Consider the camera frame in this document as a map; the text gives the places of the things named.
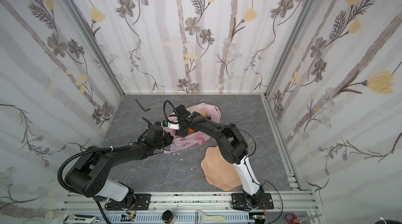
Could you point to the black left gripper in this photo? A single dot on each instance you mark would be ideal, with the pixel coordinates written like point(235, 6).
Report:
point(165, 136)

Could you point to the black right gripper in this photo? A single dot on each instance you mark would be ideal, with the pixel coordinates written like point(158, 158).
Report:
point(181, 123)

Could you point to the peach leaf-shaped plate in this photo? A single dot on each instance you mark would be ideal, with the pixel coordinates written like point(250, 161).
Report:
point(218, 171)

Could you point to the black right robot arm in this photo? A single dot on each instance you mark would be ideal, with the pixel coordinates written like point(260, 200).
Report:
point(231, 143)

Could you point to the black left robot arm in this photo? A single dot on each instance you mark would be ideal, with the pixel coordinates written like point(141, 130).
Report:
point(87, 173)

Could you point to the black round knob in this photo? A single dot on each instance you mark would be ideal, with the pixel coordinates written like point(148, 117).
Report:
point(168, 217)

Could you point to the white utility knife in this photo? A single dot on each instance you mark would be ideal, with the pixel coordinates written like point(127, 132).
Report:
point(81, 219)

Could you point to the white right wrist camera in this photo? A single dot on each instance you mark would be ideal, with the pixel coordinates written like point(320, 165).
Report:
point(170, 125)

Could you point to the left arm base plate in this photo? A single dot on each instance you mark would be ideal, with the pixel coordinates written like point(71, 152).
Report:
point(130, 203)

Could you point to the white slotted cable duct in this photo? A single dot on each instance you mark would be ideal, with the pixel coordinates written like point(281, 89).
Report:
point(182, 218)

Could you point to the cream handled brush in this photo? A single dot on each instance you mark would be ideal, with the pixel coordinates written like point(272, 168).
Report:
point(212, 217)

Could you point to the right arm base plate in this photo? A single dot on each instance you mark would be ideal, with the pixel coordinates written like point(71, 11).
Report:
point(239, 202)

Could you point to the aluminium mounting rail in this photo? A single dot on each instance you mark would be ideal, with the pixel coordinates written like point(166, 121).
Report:
point(290, 201)

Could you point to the red handled scissors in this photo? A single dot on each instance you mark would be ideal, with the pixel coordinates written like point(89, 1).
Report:
point(293, 219)

